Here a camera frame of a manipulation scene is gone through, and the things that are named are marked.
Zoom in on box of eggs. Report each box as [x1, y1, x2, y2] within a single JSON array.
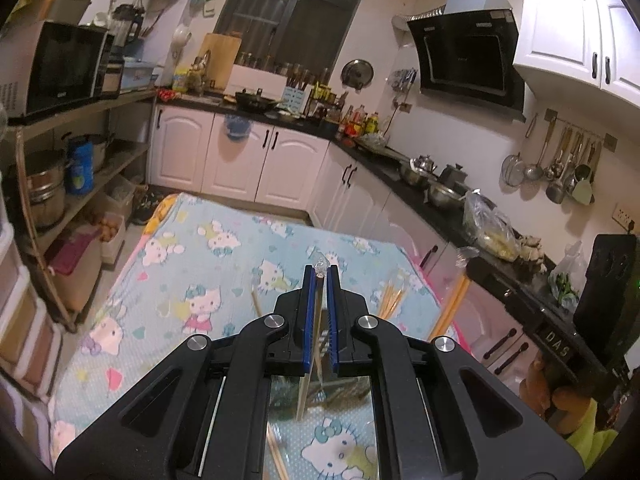
[[90, 210, 126, 266]]

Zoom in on person's right forearm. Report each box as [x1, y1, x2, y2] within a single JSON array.
[[565, 400, 623, 471]]

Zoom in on row of condiment bottles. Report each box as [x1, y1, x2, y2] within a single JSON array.
[[310, 82, 381, 141]]

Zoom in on hanging mesh strainer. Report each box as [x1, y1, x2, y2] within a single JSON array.
[[501, 152, 523, 188]]

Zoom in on blue canister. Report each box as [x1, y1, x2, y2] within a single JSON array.
[[65, 135, 96, 196]]

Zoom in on dark framed window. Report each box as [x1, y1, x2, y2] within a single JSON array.
[[214, 0, 377, 68]]

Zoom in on row of hanging steel utensils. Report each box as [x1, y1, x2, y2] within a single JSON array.
[[522, 125, 601, 204]]

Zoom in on black range hood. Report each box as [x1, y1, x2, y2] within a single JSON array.
[[406, 0, 527, 121]]

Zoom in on small hanging kitchen tools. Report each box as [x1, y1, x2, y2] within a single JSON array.
[[391, 67, 418, 93]]

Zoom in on grey storage box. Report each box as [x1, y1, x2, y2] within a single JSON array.
[[10, 0, 93, 28]]

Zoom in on dark shoes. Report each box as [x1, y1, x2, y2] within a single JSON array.
[[131, 190, 163, 226]]

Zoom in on white plastic crate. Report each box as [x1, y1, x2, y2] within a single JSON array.
[[102, 175, 136, 211]]

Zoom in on small steel pot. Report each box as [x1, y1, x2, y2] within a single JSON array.
[[399, 162, 426, 186]]

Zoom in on white plastic drawer tower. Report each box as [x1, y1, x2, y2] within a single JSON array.
[[0, 205, 63, 401]]

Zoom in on large steel stockpot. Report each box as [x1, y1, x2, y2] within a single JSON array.
[[22, 152, 68, 231]]

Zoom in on brown mushroom pile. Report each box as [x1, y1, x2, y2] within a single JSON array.
[[517, 234, 548, 263]]

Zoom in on black wok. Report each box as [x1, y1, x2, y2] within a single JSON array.
[[223, 87, 282, 112]]

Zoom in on green leafy vegetables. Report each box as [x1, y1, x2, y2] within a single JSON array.
[[550, 272, 581, 308]]

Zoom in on wall utensil rail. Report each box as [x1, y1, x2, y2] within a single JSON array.
[[545, 108, 617, 151]]

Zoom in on black kitchen countertop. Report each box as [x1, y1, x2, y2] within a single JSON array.
[[155, 91, 591, 341]]

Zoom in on person's right hand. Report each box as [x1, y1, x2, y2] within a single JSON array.
[[520, 357, 596, 426]]

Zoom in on pale green spatula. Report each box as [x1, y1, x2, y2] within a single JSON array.
[[572, 160, 596, 206]]

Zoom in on blue cartoon cat printed blanket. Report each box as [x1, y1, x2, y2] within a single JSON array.
[[50, 192, 466, 480]]

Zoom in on white plastic bag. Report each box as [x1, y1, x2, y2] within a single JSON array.
[[547, 241, 586, 311]]

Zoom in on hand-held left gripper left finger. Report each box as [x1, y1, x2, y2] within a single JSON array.
[[52, 265, 321, 480]]

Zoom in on light blue lidded container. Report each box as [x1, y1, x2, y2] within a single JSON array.
[[121, 57, 157, 90]]

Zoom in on white wall socket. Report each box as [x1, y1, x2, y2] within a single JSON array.
[[614, 205, 638, 231]]

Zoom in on group of wooden chopsticks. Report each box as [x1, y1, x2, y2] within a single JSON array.
[[250, 267, 417, 480]]

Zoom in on black microwave oven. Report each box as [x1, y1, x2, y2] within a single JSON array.
[[0, 20, 112, 118]]

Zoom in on clear plastic bag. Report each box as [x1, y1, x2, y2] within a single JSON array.
[[462, 189, 521, 262]]

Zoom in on wooden storage shelf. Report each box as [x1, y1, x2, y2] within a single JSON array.
[[0, 87, 158, 331]]

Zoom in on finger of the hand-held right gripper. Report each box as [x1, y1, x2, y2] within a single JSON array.
[[466, 257, 539, 327]]

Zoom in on silver flexible duct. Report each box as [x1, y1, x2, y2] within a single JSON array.
[[391, 4, 446, 31]]

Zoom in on hanging round pot lid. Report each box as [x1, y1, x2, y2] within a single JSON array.
[[341, 58, 375, 92]]

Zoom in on wooden cutting board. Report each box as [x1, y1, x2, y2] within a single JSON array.
[[200, 32, 243, 92]]

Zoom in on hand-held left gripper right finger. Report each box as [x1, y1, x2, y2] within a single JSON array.
[[325, 265, 586, 480]]

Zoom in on pink topped cardboard box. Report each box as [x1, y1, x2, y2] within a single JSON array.
[[47, 232, 103, 311]]

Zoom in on plastic-wrapped chopstick pair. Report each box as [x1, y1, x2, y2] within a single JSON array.
[[297, 251, 331, 423], [427, 250, 473, 341]]

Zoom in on metal faucet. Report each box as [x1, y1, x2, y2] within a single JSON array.
[[192, 50, 213, 91]]

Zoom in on white upper cabinet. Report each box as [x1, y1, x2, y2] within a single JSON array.
[[512, 0, 640, 108]]

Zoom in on steel mixing bowl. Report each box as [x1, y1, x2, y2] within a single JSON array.
[[427, 182, 468, 208]]

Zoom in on dark blender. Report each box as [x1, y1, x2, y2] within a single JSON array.
[[111, 4, 146, 51]]

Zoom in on row of spice jars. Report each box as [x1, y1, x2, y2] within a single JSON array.
[[235, 50, 333, 86]]

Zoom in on grey cooking pot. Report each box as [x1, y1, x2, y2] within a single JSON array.
[[62, 132, 113, 171]]

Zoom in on blue hanging towel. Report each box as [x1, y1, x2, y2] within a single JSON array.
[[223, 112, 249, 142]]

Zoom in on light blue knife holder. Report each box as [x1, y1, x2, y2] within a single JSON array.
[[282, 67, 318, 116]]

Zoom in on white plastic scoop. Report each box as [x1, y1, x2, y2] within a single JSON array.
[[171, 24, 192, 58]]

